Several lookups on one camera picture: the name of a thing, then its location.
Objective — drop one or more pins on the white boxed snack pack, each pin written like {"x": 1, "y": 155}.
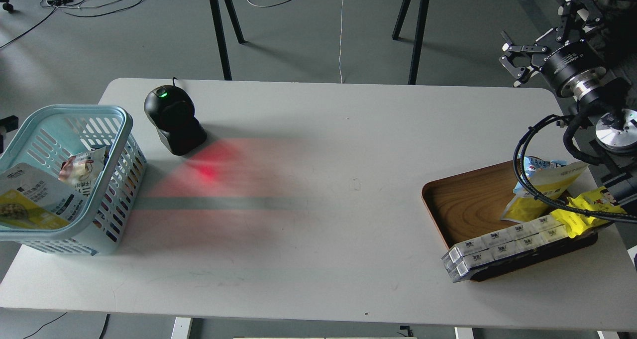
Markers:
{"x": 501, "y": 247}

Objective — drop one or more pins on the yellow blue snack pouch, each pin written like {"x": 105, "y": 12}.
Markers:
{"x": 551, "y": 178}

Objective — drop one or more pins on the black barcode scanner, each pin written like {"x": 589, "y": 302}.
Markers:
{"x": 171, "y": 110}

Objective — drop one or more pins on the yellow white snack pouch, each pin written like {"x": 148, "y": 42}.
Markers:
{"x": 35, "y": 200}

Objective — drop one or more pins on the light blue plastic basket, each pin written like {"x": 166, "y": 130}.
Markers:
{"x": 49, "y": 137}

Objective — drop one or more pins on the bright yellow snack bag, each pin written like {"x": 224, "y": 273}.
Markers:
{"x": 599, "y": 200}

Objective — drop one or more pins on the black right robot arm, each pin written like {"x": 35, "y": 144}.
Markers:
{"x": 602, "y": 125}

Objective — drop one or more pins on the brown wooden tray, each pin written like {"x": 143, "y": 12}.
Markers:
{"x": 468, "y": 205}

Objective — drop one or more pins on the red white snack bag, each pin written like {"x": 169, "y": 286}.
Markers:
{"x": 81, "y": 171}

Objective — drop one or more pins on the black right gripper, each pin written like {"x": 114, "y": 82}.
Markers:
{"x": 573, "y": 70}

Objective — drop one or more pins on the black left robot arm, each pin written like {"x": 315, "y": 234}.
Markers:
{"x": 7, "y": 124}

